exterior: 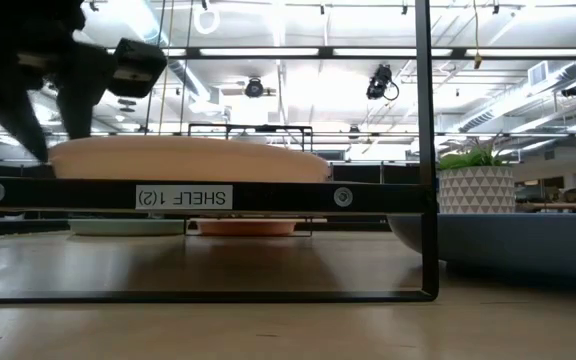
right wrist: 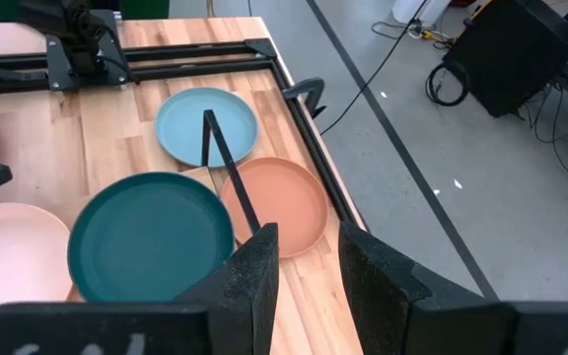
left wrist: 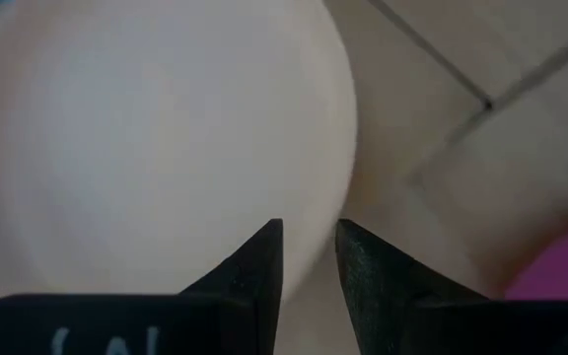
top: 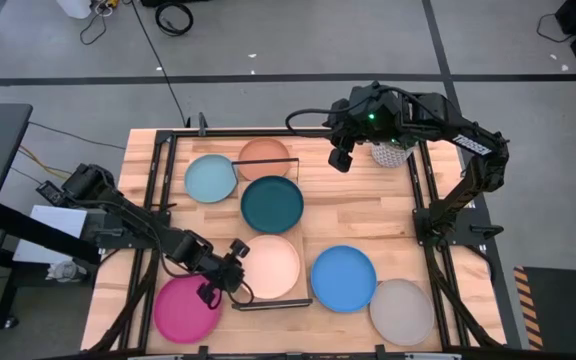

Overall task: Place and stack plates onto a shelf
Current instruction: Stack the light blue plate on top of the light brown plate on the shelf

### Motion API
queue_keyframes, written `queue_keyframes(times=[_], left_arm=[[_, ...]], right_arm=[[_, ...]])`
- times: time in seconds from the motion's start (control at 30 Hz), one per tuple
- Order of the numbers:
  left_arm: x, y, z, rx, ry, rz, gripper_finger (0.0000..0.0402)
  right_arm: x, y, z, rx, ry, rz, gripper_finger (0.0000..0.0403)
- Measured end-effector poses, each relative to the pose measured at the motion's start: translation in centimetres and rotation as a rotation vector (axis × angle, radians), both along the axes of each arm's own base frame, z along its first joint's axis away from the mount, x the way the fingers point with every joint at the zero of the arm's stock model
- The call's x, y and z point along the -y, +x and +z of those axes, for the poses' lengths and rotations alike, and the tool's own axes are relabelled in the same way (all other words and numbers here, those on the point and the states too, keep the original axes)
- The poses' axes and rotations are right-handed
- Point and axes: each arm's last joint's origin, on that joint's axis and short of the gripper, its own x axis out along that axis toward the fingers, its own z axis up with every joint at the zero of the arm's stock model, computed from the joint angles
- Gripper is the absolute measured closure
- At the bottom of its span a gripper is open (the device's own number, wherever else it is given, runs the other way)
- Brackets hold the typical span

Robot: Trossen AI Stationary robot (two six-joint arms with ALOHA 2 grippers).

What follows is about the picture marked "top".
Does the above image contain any white panel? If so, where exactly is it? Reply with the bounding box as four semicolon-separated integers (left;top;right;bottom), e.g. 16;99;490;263
12;204;90;265

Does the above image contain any potted plant in patterned pot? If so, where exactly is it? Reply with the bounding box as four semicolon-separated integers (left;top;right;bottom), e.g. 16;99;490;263
370;141;415;169

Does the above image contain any black aluminium rig frame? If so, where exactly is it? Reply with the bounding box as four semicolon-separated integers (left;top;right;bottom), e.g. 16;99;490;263
87;112;508;360

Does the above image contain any dark teal plate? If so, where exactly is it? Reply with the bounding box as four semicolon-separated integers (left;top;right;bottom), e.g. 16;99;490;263
240;174;305;235

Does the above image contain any crumpled white bag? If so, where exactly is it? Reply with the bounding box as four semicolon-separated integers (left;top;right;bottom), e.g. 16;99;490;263
46;259;90;285

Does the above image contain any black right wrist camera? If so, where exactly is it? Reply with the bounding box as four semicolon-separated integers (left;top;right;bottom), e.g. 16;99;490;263
328;147;355;174

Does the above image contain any white container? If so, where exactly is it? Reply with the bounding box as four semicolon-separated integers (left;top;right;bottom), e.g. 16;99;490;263
56;0;93;20

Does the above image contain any grey plate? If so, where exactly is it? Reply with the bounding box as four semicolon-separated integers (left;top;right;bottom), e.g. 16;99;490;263
368;278;436;347

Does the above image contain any thin black desk cable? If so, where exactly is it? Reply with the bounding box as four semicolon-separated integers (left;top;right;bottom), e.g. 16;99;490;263
27;121;127;151

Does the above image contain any magenta plate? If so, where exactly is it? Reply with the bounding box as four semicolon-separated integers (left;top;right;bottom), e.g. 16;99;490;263
153;273;223;345

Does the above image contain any bright blue plate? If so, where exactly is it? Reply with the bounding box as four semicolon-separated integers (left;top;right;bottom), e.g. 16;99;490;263
310;244;378;314

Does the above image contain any salmon plate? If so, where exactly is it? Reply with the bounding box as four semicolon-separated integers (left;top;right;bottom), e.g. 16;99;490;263
237;137;292;181

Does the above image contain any black mat with hazard stripes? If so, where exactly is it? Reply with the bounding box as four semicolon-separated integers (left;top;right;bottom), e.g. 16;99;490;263
512;265;576;352

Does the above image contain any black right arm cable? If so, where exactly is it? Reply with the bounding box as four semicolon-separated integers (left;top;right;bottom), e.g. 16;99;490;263
284;87;369;139

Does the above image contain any thin black cable loop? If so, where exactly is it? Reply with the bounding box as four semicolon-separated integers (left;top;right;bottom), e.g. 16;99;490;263
536;12;572;44
78;8;110;47

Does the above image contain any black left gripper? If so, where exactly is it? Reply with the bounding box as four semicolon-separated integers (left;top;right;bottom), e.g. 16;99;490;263
196;252;246;311

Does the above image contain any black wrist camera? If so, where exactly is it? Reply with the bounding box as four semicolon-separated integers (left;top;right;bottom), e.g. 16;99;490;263
328;147;355;174
229;238;251;260

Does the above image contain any yellow cable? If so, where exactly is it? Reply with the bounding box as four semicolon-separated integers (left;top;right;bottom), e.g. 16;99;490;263
17;144;72;181

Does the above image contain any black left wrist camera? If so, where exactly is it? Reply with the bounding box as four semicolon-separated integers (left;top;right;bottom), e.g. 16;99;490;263
229;238;251;260

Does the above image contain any long black floor cable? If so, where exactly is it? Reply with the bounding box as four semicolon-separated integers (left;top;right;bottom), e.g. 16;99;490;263
130;0;190;127

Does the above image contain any coiled black cable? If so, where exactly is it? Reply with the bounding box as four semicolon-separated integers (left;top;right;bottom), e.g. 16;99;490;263
154;2;195;37

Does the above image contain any light blue plate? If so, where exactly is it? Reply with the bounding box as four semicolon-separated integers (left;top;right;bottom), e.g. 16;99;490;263
183;153;239;204

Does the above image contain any peach plate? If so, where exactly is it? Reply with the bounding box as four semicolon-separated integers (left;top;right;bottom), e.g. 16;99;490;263
240;234;302;301

